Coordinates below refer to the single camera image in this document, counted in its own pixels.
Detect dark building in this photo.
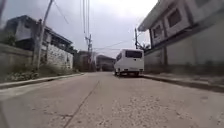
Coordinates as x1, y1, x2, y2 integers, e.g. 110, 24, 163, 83
73, 50, 92, 72

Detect grey concrete wall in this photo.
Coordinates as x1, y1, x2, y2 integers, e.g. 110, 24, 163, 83
0, 43, 34, 75

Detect raised concrete kerb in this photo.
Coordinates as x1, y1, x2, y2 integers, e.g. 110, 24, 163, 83
0, 72, 86, 90

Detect dark house with balcony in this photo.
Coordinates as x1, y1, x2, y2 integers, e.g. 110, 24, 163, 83
2, 14, 75, 70

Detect low distant building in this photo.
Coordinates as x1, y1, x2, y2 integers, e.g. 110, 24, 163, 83
95, 54, 117, 72

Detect concrete sidewalk strip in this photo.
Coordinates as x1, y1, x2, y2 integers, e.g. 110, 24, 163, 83
140, 73, 224, 94

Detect white van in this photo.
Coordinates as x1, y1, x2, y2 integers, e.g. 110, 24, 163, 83
113, 48, 145, 78

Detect weedy grass verge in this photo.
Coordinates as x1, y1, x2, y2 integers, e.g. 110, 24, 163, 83
0, 63, 80, 84

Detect pale two-storey building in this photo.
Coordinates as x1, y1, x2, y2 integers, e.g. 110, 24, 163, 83
137, 0, 224, 76

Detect grey concrete road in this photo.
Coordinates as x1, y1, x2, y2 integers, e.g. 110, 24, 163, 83
0, 71, 224, 128

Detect leaning utility pole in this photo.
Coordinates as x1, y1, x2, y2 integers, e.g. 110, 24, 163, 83
35, 0, 54, 70

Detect overhead wires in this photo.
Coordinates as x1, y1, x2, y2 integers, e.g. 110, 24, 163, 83
53, 0, 136, 52

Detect utility pole with crossarms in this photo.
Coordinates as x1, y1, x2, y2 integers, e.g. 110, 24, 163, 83
84, 33, 94, 72

